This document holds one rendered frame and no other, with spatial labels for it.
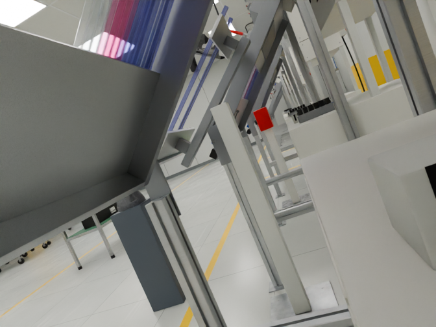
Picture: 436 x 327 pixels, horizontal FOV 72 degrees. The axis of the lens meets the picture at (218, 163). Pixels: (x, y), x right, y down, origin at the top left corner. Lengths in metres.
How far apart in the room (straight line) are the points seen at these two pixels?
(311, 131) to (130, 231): 0.99
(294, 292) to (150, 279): 0.78
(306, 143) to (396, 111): 0.35
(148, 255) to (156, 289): 0.18
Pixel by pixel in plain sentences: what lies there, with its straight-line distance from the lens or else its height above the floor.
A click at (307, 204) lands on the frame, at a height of 0.32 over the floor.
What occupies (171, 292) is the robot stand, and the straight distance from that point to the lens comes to 1.69.
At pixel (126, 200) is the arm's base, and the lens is 1.60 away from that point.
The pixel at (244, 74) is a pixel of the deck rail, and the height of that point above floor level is 0.90.
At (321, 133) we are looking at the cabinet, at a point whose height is 0.56.
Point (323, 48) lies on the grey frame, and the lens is 1.26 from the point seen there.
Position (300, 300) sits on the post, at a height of 0.06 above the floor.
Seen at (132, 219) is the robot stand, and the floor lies 0.50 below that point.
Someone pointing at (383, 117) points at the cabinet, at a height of 0.53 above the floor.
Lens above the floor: 0.71
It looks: 5 degrees down
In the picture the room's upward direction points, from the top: 23 degrees counter-clockwise
